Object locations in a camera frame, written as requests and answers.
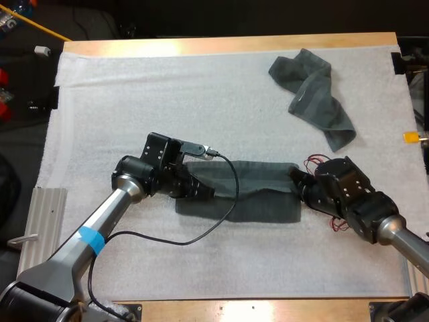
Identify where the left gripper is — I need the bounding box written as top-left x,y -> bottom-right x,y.
141,132 -> 217,202

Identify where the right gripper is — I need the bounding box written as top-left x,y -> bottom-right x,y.
288,155 -> 376,218

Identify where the grey-green towel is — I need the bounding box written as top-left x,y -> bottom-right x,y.
267,48 -> 357,153
175,160 -> 302,225

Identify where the crumpled grey-green towel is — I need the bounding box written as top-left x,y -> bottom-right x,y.
267,48 -> 357,153

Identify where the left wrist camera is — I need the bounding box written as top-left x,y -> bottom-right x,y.
180,140 -> 219,160

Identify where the ribbed aluminium rail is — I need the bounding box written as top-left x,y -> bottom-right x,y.
16,186 -> 69,276
406,256 -> 429,298

